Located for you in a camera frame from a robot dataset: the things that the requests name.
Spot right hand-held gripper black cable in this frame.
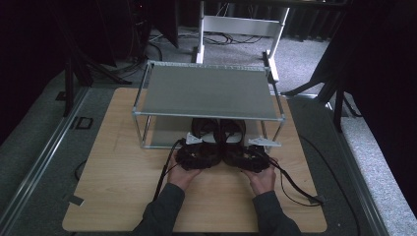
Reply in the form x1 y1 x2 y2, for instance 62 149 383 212
262 148 328 208

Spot black tripod stand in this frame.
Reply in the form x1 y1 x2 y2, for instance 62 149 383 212
280 48 362 134
61 29 134 118

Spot white desk frame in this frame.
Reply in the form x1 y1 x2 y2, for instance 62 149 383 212
191 0 291 83

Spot person's right hand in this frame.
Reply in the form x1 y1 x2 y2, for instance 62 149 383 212
239 156 278 197

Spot bundle of floor cables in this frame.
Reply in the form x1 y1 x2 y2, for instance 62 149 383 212
202 29 265 46

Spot short black floor cable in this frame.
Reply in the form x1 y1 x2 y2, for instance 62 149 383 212
74 159 89 182

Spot grey tape piece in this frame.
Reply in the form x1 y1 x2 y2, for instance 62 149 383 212
61 193 86 207

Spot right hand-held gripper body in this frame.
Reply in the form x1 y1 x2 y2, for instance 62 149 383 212
243 136 283 174

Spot black rectangular floor frame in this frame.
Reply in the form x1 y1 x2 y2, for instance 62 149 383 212
69 115 94 131

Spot left hand-held gripper black cable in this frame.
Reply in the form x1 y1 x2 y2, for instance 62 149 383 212
151 137 187 203

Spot person's left hand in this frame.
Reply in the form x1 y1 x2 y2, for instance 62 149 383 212
166 149 204 193

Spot metal floor rail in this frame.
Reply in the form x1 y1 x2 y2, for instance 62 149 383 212
0 86 90 232

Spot black leather shoe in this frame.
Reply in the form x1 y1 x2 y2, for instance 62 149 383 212
186 117 222 171
218 118 264 173

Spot hand-held gripper black cable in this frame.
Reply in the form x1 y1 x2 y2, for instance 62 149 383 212
262 148 328 208
151 137 187 203

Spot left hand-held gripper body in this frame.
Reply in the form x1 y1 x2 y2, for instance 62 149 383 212
175 131 205 171

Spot grey two-tier shoe rack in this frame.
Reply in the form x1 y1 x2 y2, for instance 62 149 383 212
131 60 287 155

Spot long black floor cable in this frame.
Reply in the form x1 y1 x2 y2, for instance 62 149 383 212
298 134 362 236

